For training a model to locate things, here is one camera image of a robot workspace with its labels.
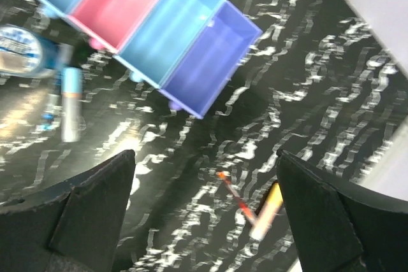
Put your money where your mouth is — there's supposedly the red pencil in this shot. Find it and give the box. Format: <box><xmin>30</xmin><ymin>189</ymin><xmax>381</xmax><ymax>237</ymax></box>
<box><xmin>217</xmin><ymin>172</ymin><xmax>257</xmax><ymax>225</ymax></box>

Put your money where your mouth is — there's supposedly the pink bin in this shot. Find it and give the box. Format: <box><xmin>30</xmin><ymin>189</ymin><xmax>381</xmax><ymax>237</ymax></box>
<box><xmin>69</xmin><ymin>0</ymin><xmax>159</xmax><ymax>53</ymax></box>

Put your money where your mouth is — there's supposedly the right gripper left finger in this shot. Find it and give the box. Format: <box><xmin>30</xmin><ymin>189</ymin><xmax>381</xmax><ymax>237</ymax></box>
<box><xmin>1</xmin><ymin>150</ymin><xmax>135</xmax><ymax>271</ymax></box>

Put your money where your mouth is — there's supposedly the blue white tape roll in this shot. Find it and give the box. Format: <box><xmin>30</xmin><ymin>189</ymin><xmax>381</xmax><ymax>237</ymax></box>
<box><xmin>1</xmin><ymin>24</ymin><xmax>59</xmax><ymax>78</ymax></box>

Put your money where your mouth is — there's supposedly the orange highlighter pen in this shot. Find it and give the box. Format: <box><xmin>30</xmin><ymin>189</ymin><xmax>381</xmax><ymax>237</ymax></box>
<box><xmin>249</xmin><ymin>182</ymin><xmax>283</xmax><ymax>241</ymax></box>

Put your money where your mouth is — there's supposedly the teal blue bin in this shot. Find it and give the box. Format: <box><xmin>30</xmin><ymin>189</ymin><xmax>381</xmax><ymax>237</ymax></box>
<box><xmin>114</xmin><ymin>0</ymin><xmax>224</xmax><ymax>88</ymax></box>

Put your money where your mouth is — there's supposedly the purple bin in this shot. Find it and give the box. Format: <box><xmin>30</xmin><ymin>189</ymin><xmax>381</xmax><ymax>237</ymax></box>
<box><xmin>160</xmin><ymin>1</ymin><xmax>262</xmax><ymax>118</ymax></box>

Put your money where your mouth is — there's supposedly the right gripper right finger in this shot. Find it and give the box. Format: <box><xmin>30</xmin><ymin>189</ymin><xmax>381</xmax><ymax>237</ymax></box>
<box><xmin>277</xmin><ymin>150</ymin><xmax>407</xmax><ymax>271</ymax></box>

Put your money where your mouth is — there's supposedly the blue white marker pen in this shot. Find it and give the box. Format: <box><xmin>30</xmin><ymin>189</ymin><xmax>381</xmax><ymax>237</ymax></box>
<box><xmin>61</xmin><ymin>67</ymin><xmax>82</xmax><ymax>143</ymax></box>

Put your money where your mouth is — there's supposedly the black marbled table mat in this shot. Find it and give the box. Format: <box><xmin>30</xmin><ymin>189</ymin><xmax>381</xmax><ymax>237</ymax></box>
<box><xmin>1</xmin><ymin>0</ymin><xmax>407</xmax><ymax>271</ymax></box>

